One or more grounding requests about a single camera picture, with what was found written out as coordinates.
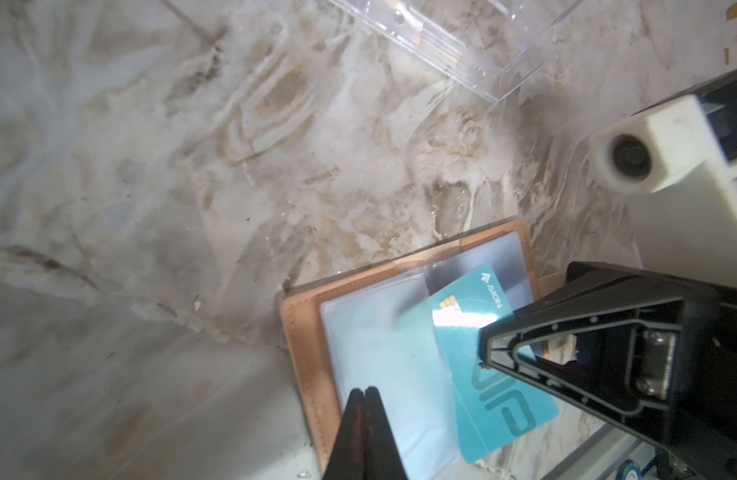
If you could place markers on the teal card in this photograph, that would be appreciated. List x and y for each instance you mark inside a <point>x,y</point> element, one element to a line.
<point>492,409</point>

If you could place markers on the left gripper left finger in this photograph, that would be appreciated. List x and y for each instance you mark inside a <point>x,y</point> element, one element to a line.
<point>348,459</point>

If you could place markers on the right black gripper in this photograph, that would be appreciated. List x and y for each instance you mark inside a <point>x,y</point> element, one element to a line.
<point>651,353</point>

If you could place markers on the clear acrylic card stand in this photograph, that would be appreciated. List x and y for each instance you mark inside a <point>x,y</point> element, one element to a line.
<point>488,47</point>

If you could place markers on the pink leather card holder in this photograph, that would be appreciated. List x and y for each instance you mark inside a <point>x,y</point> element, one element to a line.
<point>375,329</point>

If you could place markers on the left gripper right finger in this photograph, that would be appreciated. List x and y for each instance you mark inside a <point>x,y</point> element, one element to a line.
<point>382,459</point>

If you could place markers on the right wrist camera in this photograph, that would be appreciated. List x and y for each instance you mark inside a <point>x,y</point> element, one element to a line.
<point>675,165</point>

